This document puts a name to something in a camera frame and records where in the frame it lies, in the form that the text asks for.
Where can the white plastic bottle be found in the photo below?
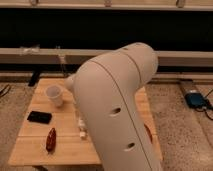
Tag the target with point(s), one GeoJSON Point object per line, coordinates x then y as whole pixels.
{"type": "Point", "coordinates": [82, 128]}

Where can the wooden table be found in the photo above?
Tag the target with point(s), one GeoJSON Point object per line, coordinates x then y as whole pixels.
{"type": "Point", "coordinates": [63, 142]}

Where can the white plastic cup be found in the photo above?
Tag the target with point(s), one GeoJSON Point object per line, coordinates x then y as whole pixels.
{"type": "Point", "coordinates": [54, 94]}

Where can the black rectangular phone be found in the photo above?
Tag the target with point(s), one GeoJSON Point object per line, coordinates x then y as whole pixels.
{"type": "Point", "coordinates": [39, 117]}

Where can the blue box on floor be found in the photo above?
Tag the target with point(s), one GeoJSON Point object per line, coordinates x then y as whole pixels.
{"type": "Point", "coordinates": [195, 100]}

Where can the dark red oblong object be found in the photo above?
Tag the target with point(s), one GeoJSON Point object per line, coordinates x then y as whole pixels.
{"type": "Point", "coordinates": [51, 140]}

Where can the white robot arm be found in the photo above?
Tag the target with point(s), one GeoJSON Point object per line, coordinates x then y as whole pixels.
{"type": "Point", "coordinates": [104, 89]}

